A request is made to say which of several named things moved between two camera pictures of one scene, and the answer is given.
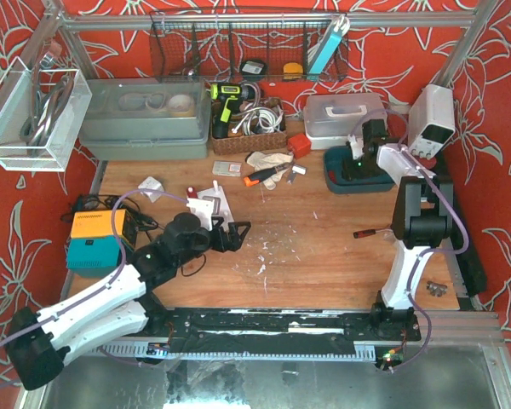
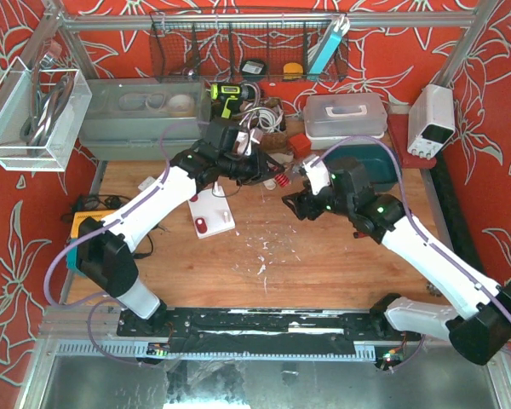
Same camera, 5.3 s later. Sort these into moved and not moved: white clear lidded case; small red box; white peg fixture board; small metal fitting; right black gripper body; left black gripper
Moved: left black gripper; right black gripper body
Not moved: small red box; white clear lidded case; white peg fixture board; small metal fitting
